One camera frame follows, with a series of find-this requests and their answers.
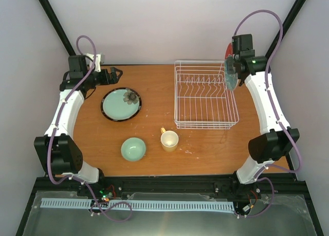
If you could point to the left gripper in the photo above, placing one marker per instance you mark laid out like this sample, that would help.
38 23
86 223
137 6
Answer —
105 80

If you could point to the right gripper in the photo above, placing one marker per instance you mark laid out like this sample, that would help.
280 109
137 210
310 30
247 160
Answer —
230 69

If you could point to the red teal flower plate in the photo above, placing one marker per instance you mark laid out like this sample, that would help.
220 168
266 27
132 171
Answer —
231 79

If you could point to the black rimmed beige plate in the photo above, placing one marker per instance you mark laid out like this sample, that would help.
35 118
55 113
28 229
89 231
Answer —
140 107

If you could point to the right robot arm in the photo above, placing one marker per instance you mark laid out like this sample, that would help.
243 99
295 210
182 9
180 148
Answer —
277 138

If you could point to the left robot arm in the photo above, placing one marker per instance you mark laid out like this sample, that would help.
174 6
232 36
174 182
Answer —
56 149

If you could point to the mint green bowl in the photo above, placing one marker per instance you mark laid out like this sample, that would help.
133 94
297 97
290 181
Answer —
133 149

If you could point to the yellow mug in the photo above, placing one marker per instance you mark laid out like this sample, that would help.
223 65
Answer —
169 140

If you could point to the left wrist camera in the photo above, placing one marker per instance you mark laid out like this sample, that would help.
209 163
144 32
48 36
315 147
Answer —
99 60

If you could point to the white wire dish rack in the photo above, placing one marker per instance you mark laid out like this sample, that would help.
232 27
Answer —
202 99

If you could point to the right black frame post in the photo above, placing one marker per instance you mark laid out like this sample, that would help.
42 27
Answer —
286 24

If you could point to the black frame post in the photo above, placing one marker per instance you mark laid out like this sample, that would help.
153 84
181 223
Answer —
45 4
286 24

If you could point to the left black frame post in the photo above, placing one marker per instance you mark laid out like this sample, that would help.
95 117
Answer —
45 4

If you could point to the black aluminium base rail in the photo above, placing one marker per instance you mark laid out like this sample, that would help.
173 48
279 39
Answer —
215 186

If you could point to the light blue cable duct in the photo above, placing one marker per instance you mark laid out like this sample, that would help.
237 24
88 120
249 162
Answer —
135 205

